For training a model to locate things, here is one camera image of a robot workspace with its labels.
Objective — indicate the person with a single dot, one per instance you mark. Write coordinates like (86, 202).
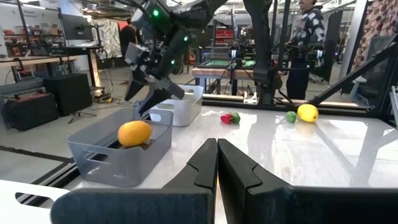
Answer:
(306, 31)
(127, 37)

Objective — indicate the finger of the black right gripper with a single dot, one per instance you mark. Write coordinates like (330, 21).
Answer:
(134, 88)
(154, 99)

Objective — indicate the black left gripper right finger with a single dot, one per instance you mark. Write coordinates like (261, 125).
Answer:
(280, 205)

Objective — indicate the black diagonal frame strut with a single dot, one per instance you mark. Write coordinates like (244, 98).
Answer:
(351, 76)

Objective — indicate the white metal bracket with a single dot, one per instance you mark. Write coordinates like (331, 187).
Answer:
(250, 99)

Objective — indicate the green mat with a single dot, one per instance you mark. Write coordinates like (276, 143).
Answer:
(217, 63)

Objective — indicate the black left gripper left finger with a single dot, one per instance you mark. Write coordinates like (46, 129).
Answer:
(155, 205)

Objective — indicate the storage shelf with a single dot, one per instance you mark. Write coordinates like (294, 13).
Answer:
(31, 40)

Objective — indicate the black case with red trim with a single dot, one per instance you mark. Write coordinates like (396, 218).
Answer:
(31, 112)

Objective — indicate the pale grey plastic basket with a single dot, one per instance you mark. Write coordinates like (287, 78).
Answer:
(183, 112)

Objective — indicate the leaf patterned hanging cloth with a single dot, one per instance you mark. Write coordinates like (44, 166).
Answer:
(109, 37)

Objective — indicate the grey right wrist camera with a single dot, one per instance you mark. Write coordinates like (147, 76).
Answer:
(136, 56)

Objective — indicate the wooden workbench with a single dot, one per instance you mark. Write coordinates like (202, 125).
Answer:
(217, 73)

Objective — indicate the yellow lemon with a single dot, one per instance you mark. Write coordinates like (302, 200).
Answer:
(308, 113)

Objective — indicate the dark grey plastic basket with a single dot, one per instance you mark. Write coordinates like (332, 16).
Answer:
(124, 168)

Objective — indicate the wooden desk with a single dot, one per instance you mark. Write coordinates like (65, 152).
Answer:
(37, 59)

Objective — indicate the black box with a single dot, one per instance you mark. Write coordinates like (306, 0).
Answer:
(68, 93)

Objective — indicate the black monitor on stand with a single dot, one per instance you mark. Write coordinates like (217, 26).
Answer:
(77, 29)

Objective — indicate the brown patterned curtain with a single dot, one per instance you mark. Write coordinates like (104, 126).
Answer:
(379, 18)

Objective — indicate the small green bell pepper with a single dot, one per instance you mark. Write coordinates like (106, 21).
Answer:
(291, 116)
(236, 117)

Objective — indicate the orange lemon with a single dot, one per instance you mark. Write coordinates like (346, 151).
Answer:
(134, 133)

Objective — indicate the black aluminium table frame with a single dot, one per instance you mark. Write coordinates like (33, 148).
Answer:
(217, 102)

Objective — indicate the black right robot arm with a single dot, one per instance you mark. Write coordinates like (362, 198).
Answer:
(262, 46)

